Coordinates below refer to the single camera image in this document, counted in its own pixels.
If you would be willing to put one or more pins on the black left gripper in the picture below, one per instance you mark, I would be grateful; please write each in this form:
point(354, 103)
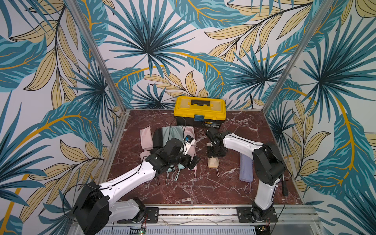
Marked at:
point(187, 164)

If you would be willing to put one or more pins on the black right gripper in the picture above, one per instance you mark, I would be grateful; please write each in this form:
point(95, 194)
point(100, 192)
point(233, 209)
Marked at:
point(214, 145)

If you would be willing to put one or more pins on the beige sleeved umbrella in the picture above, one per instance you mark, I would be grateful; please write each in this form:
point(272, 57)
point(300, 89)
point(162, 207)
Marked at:
point(213, 162)

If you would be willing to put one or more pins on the pink sleeved umbrella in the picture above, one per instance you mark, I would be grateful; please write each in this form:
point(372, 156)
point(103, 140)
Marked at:
point(192, 153)

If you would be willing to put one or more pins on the pink umbrella sleeve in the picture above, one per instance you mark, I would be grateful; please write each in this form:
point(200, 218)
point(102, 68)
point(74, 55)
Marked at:
point(189, 130)
point(146, 139)

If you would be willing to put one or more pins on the mint umbrella sleeve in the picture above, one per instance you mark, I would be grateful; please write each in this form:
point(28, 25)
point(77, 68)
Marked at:
point(178, 132)
point(167, 133)

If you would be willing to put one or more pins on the lavender sleeved umbrella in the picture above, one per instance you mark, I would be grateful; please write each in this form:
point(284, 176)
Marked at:
point(246, 168)

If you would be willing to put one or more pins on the mint sleeved umbrella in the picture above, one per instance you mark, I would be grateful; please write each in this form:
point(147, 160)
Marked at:
point(180, 166)
point(170, 169)

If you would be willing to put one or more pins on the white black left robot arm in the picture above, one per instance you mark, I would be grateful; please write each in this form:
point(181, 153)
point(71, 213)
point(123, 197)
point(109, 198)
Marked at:
point(95, 205)

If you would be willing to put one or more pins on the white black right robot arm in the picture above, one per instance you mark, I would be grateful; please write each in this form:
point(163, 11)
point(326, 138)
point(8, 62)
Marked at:
point(268, 163)

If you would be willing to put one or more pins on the yellow black toolbox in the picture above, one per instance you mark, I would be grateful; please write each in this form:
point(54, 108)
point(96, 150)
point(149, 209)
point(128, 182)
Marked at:
point(200, 112)

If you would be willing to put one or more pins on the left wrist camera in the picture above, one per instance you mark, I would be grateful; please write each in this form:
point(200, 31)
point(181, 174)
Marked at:
point(189, 141)

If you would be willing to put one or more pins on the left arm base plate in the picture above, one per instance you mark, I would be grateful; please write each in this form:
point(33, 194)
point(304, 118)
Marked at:
point(148, 215)

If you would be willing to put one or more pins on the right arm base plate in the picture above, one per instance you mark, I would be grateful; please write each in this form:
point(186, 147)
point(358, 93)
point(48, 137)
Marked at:
point(256, 215)

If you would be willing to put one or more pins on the black handled screwdriver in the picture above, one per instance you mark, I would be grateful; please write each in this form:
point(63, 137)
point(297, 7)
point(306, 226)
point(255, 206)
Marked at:
point(284, 186)

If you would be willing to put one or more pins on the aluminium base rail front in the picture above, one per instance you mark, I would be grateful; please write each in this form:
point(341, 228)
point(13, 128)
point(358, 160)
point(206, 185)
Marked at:
point(223, 220)

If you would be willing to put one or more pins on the aluminium frame rail left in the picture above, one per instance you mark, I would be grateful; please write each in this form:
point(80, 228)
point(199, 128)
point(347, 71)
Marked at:
point(85, 29)

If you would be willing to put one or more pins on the aluminium frame rail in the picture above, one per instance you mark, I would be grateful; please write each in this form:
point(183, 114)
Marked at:
point(324, 7)
point(85, 29)

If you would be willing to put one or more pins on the aluminium frame rail right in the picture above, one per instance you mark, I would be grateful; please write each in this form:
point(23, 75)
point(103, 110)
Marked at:
point(324, 7)

